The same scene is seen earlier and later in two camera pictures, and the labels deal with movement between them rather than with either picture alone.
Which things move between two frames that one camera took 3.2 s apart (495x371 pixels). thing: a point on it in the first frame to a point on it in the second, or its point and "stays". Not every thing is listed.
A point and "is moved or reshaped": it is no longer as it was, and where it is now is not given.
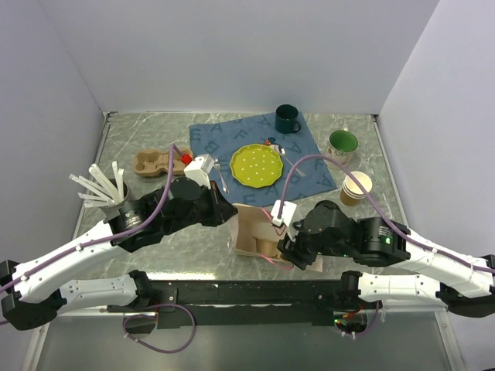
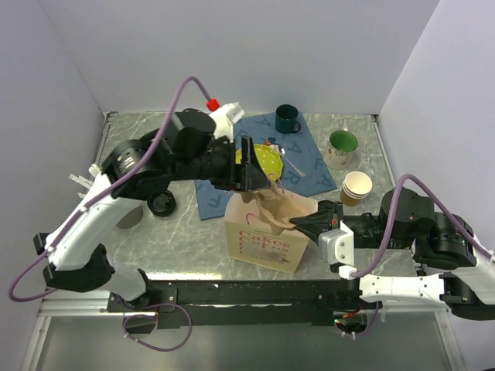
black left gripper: [221, 208] to [254, 175]
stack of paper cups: [351, 194] stays
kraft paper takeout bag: [250, 222] is moved or reshaped
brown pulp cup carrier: [151, 162] is moved or reshaped
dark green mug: [285, 117] stays
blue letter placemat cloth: [303, 173] stays
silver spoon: [282, 152] stays
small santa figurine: [271, 141] stays
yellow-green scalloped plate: [256, 165] stays
